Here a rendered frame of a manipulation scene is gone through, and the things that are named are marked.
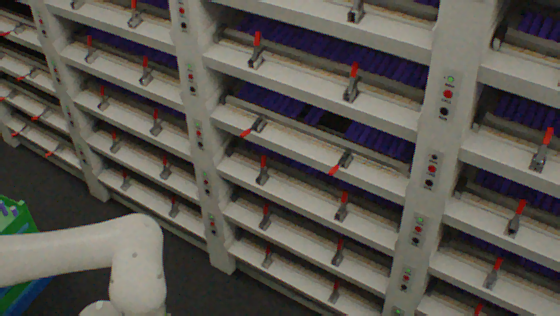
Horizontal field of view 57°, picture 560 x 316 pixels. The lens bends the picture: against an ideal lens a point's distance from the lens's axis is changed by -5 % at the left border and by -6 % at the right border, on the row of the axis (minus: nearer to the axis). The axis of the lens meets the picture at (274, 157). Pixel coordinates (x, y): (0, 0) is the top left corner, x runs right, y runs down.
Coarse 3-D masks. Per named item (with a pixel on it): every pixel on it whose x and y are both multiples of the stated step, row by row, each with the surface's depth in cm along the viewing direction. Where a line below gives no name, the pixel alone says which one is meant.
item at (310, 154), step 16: (224, 80) 156; (240, 80) 161; (224, 96) 155; (208, 112) 154; (224, 112) 155; (224, 128) 156; (240, 128) 151; (272, 128) 149; (320, 128) 146; (272, 144) 147; (288, 144) 144; (304, 144) 143; (320, 144) 143; (304, 160) 144; (320, 160) 140; (336, 160) 139; (400, 160) 135; (336, 176) 141; (352, 176) 136; (368, 176) 134; (384, 176) 133; (400, 176) 133; (384, 192) 133; (400, 192) 130
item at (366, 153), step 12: (228, 96) 155; (228, 108) 154; (240, 108) 154; (252, 108) 151; (276, 120) 148; (288, 120) 146; (288, 132) 146; (312, 132) 142; (324, 132) 142; (324, 144) 141; (336, 144) 140; (348, 144) 138; (372, 156) 135; (384, 156) 134; (396, 168) 132; (408, 168) 131
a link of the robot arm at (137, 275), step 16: (128, 256) 102; (144, 256) 103; (160, 256) 107; (112, 272) 102; (128, 272) 99; (144, 272) 100; (160, 272) 103; (112, 288) 99; (128, 288) 97; (144, 288) 98; (160, 288) 100; (128, 304) 97; (144, 304) 98; (160, 304) 101
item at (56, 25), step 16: (32, 0) 176; (48, 16) 177; (48, 32) 182; (48, 48) 188; (48, 64) 195; (64, 64) 190; (64, 80) 194; (64, 96) 201; (64, 112) 209; (80, 112) 205; (80, 128) 208; (80, 160) 226; (96, 160) 222; (96, 192) 235
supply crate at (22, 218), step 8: (0, 200) 189; (8, 200) 186; (8, 208) 189; (16, 208) 187; (24, 208) 181; (0, 216) 186; (8, 216) 186; (16, 216) 179; (24, 216) 182; (0, 224) 183; (8, 224) 176; (16, 224) 180; (24, 224) 183; (0, 232) 173; (8, 232) 177; (16, 232) 180
